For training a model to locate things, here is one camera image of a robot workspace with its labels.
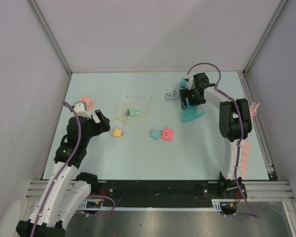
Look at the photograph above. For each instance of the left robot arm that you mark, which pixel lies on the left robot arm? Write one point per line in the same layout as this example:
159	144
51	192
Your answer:
67	188

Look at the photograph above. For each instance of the grey cable duct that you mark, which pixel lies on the grey cable duct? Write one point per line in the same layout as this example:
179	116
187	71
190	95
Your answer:
214	206

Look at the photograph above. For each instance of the yellow charger plug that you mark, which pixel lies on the yellow charger plug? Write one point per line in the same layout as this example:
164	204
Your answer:
117	133

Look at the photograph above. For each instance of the pink cube socket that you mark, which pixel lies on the pink cube socket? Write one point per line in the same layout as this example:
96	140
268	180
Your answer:
88	103

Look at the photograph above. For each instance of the white cube charger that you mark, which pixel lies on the white cube charger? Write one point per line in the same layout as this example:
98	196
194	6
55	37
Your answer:
96	119

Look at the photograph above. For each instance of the green charger plug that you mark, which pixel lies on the green charger plug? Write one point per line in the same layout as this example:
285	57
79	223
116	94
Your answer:
131	113

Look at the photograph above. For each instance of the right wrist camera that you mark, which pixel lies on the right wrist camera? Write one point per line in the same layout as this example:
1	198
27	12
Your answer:
190	84

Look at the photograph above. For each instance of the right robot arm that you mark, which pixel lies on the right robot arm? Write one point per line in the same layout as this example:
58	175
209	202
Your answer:
235	124

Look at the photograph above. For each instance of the pink square adapter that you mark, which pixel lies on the pink square adapter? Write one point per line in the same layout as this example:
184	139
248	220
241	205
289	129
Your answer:
167	134

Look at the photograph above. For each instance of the light teal charger plug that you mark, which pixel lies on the light teal charger plug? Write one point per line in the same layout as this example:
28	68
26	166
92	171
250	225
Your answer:
155	134

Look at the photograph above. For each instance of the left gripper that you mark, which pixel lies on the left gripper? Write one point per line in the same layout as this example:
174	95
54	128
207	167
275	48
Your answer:
100	127

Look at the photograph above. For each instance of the pink power strip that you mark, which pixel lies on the pink power strip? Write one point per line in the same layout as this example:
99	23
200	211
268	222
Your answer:
244	159

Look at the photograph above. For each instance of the blue round power strip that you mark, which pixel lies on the blue round power strip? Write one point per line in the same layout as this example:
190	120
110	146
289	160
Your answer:
174	94

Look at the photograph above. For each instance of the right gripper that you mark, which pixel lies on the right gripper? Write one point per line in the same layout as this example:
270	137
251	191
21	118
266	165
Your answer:
185	94

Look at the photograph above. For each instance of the teal triangular power strip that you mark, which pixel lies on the teal triangular power strip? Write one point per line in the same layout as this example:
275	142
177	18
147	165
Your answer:
192	112

